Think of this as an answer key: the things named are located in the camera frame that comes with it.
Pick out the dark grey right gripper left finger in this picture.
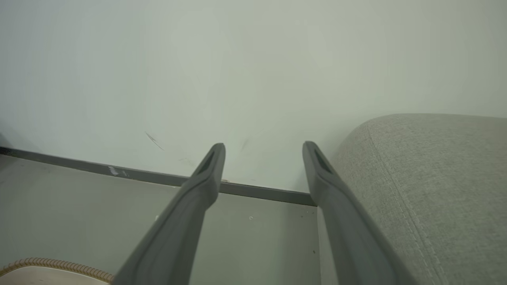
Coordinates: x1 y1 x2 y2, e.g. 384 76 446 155
113 142 226 285

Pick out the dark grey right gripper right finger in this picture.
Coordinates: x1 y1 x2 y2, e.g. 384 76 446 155
302 141 419 285

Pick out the grey fabric sofa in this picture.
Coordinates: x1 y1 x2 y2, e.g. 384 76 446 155
317 114 507 285

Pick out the cream perforated laundry basket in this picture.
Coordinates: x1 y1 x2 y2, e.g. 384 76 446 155
0 257 115 285

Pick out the black wall baseboard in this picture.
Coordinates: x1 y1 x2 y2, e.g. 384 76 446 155
0 146 317 207

